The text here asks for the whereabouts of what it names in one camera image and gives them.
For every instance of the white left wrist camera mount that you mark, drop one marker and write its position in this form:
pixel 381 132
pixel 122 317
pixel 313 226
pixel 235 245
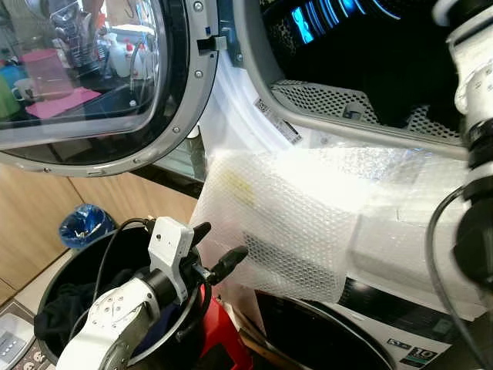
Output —
pixel 169 243

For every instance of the red plastic stool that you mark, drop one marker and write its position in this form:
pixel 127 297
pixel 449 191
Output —
pixel 227 339

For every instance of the dark navy cloth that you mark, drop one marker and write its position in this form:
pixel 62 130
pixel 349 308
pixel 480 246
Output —
pixel 69 308

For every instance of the blue cloth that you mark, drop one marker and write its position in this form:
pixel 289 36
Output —
pixel 164 327

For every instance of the round glass dryer door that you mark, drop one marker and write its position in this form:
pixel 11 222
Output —
pixel 92 69

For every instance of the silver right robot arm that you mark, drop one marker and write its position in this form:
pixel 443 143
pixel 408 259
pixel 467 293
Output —
pixel 474 77

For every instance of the white barcode sticker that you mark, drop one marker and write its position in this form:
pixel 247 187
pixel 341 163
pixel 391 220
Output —
pixel 277 121

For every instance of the perforated grey lint filter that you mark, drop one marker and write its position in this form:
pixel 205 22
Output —
pixel 316 99

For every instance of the brown wooden plinth strip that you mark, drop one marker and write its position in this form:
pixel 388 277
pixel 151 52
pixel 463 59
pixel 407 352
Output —
pixel 258 343

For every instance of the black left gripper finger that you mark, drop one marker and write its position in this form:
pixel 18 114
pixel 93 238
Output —
pixel 229 262
pixel 201 233

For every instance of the blue bin bag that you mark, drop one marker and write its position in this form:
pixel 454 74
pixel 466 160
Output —
pixel 86 226

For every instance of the black garment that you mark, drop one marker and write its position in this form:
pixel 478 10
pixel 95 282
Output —
pixel 393 92

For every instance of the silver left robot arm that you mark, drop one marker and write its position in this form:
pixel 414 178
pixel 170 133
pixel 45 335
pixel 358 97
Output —
pixel 108 316

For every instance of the light wooden cabinet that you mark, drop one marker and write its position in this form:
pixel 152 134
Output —
pixel 38 223

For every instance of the white tumble dryer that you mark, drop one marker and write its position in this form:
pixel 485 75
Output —
pixel 246 85

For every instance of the clear bubble wrap sheet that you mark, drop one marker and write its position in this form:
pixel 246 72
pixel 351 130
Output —
pixel 277 216

